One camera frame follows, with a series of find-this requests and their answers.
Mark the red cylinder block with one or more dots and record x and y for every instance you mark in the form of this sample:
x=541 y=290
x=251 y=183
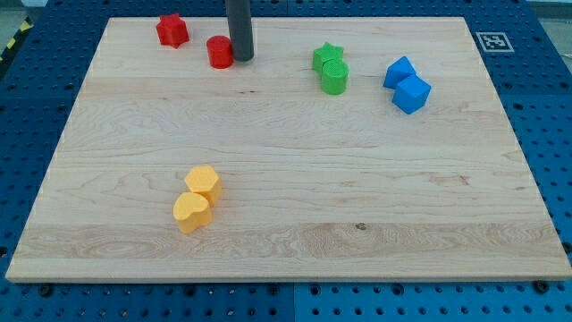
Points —
x=219 y=52

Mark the green star block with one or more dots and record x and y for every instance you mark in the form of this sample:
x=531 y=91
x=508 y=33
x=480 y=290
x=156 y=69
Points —
x=324 y=54

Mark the red star block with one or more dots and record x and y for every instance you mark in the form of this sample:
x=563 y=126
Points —
x=172 y=30

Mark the wooden board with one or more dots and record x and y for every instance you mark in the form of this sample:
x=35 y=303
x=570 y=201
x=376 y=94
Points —
x=316 y=187

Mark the yellow hexagon block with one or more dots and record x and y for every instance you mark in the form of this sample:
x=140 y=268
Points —
x=205 y=181

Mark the green cylinder block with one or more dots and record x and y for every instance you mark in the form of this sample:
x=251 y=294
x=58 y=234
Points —
x=334 y=77

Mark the yellow heart block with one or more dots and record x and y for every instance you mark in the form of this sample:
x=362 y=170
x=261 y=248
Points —
x=191 y=211

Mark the blue cube block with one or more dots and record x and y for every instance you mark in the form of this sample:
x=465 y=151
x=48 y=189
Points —
x=411 y=94

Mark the blue triangular block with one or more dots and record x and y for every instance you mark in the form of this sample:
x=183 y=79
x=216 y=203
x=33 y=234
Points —
x=397 y=72

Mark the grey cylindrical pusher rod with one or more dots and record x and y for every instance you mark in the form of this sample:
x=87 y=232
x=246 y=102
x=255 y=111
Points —
x=240 y=28

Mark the white fiducial marker tag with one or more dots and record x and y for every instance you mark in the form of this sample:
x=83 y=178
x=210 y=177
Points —
x=494 y=42

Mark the black yellow hazard tape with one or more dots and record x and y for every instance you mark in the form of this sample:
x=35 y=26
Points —
x=14 y=44

